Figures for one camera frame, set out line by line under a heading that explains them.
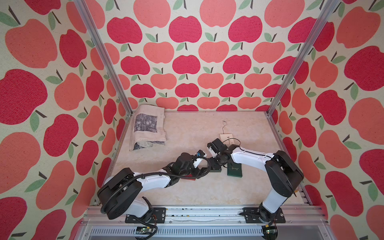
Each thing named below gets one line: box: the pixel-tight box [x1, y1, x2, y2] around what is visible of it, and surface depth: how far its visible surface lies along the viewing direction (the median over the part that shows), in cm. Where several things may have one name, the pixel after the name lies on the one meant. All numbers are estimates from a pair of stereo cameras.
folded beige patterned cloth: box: [129, 104, 167, 152], surface depth 106 cm
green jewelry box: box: [227, 162, 243, 178], surface depth 90 cm
